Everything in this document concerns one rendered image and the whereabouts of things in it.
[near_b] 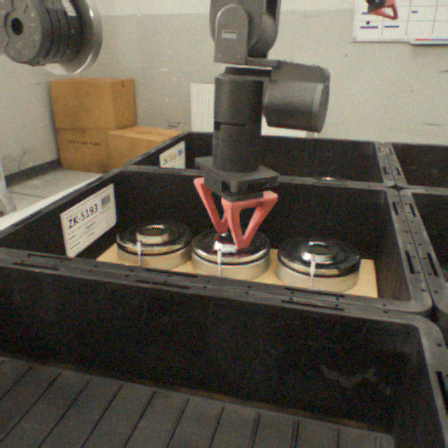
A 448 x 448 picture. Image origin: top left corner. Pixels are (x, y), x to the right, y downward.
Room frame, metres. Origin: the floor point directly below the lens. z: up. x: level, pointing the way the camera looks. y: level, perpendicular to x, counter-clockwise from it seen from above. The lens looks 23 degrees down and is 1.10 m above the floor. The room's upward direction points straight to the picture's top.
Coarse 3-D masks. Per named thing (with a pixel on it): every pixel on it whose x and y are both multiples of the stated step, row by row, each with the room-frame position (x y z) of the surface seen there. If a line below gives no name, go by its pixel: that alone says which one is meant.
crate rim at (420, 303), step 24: (120, 168) 0.64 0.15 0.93; (144, 168) 0.63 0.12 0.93; (72, 192) 0.52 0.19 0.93; (384, 192) 0.53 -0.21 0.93; (0, 240) 0.38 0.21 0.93; (408, 240) 0.38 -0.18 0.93; (72, 264) 0.33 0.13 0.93; (96, 264) 0.33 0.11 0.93; (120, 264) 0.33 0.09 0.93; (408, 264) 0.36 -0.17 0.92; (240, 288) 0.29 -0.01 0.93; (264, 288) 0.29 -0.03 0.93; (288, 288) 0.29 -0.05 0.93; (408, 288) 0.29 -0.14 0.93; (408, 312) 0.26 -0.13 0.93
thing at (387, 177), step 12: (192, 132) 0.92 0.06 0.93; (204, 132) 0.92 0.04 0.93; (168, 144) 0.81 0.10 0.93; (372, 144) 0.82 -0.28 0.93; (144, 156) 0.71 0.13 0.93; (384, 156) 0.71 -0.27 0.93; (156, 168) 0.64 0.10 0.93; (168, 168) 0.64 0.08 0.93; (180, 168) 0.63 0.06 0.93; (384, 168) 0.65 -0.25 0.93; (312, 180) 0.58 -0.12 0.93; (324, 180) 0.58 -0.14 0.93; (336, 180) 0.58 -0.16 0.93; (348, 180) 0.57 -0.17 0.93; (384, 180) 0.58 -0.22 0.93
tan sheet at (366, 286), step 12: (108, 252) 0.56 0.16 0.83; (276, 252) 0.56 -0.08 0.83; (192, 264) 0.52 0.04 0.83; (276, 264) 0.52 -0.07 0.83; (360, 264) 0.52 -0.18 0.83; (372, 264) 0.52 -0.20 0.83; (264, 276) 0.49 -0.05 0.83; (276, 276) 0.49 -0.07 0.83; (360, 276) 0.49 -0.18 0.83; (372, 276) 0.49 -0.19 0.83; (360, 288) 0.46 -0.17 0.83; (372, 288) 0.46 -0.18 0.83
